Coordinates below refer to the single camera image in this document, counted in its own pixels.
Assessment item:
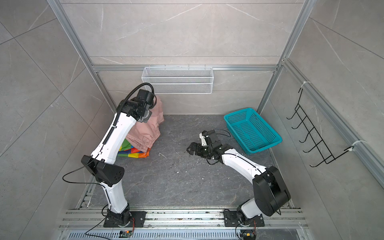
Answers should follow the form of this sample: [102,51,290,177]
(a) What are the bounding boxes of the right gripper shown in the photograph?
[186,142,214,159]

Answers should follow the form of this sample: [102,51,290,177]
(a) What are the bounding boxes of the pink shorts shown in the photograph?
[126,97,164,152]

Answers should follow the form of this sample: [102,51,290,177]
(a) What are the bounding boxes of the rainbow striped shorts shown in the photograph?
[117,139,151,159]

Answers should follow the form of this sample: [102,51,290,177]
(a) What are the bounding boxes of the teal plastic basket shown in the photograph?
[224,108,283,155]

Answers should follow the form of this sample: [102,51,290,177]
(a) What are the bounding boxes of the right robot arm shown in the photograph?
[187,130,291,226]

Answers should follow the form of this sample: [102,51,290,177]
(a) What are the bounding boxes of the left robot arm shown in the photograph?
[81,97,156,227]

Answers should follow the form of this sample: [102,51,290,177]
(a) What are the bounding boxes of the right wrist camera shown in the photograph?
[199,130,222,149]

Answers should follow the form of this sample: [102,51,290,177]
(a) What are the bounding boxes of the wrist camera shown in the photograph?
[199,130,222,149]
[136,89,157,109]

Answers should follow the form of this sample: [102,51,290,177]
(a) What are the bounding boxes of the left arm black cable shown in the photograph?
[62,82,155,185]

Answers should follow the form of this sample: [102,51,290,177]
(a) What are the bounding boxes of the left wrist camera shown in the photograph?
[136,89,157,109]

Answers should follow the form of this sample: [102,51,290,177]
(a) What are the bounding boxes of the white wire wall basket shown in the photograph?
[142,67,214,95]

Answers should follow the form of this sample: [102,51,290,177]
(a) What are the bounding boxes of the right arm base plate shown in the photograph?
[223,209,265,228]

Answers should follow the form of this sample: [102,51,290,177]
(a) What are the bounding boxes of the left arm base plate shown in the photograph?
[103,211,147,228]

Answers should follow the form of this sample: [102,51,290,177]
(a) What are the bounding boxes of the aluminium frame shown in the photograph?
[46,0,384,211]

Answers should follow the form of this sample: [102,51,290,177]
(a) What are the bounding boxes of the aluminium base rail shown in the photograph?
[58,206,313,240]

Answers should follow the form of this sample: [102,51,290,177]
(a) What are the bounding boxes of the black wire hook rack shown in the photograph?
[286,88,355,168]

